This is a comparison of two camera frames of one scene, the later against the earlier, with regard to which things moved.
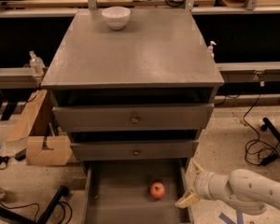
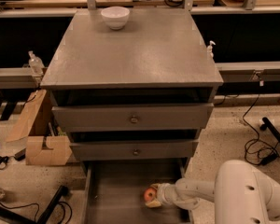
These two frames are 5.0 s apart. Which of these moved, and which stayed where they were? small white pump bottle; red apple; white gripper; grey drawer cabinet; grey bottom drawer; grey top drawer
Moved: white gripper; red apple
Stayed: grey drawer cabinet; small white pump bottle; grey top drawer; grey bottom drawer
